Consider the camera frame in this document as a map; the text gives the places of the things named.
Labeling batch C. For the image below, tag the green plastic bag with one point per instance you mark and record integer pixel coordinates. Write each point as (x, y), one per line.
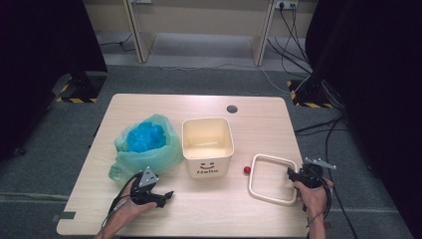
(156, 161)

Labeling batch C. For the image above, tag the black curtain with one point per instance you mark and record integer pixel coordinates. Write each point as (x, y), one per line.
(381, 83)
(40, 49)

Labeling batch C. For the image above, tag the grey table grommet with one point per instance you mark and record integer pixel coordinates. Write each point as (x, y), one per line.
(232, 109)

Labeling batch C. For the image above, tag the white wall socket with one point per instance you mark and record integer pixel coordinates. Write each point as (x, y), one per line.
(286, 4)

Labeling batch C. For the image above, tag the black stand base striped tape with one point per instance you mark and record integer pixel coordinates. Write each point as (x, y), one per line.
(310, 94)
(81, 87)

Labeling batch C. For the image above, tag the beige desk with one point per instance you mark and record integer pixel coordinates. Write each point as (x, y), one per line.
(141, 40)

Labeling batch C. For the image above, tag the cream plastic bin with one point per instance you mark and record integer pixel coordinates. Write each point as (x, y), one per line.
(207, 166)

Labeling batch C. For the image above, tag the blue crumpled plastic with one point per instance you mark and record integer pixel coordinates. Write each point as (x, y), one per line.
(146, 137)

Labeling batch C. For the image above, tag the person's right hand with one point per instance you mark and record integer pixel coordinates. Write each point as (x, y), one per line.
(315, 199)

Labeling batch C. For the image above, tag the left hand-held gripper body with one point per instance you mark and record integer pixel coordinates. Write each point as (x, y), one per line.
(142, 194)

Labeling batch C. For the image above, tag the person's left hand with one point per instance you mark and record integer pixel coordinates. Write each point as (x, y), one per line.
(129, 209)

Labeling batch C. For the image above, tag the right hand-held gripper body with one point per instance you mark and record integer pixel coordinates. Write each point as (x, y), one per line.
(312, 177)

